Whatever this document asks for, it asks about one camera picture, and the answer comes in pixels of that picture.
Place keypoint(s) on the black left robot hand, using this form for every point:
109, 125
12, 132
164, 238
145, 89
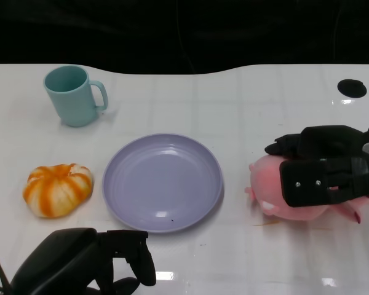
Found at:
67, 261

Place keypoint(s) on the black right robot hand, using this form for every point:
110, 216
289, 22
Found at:
307, 187

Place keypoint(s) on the pink plush beaver doll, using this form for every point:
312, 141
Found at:
266, 178

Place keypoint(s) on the lavender plastic plate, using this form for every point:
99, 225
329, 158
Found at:
161, 182

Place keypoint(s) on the orange white pumpkin toy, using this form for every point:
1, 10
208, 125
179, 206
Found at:
57, 193

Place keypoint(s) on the black table grommet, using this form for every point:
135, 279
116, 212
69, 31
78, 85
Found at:
351, 88

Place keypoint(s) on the teal plastic mug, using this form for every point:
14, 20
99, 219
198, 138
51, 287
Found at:
72, 101

